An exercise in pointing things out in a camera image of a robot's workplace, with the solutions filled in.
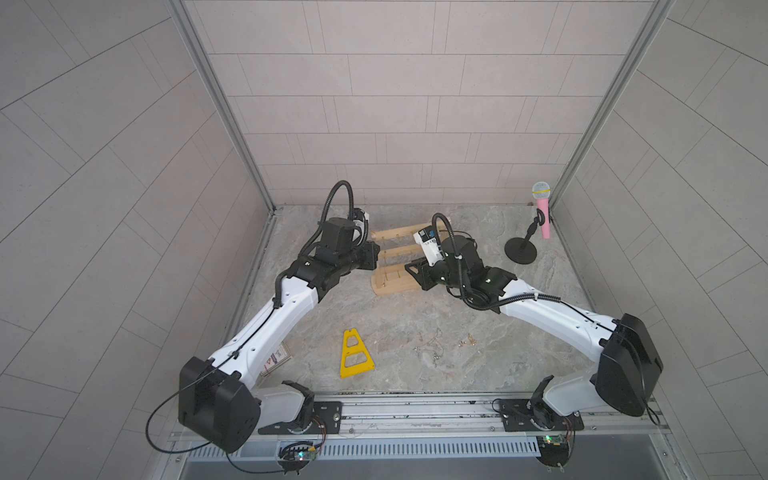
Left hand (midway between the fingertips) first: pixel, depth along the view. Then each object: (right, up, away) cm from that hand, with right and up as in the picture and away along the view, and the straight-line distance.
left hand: (383, 245), depth 78 cm
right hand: (+6, -6, 0) cm, 9 cm away
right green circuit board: (+40, -47, -10) cm, 63 cm away
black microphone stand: (+46, -3, +24) cm, 52 cm away
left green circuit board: (-19, -46, -13) cm, 51 cm away
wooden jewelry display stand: (+3, -11, +11) cm, 16 cm away
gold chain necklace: (+25, -28, +6) cm, 38 cm away
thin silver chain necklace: (+14, -31, +3) cm, 34 cm away
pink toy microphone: (+45, +15, +7) cm, 48 cm away
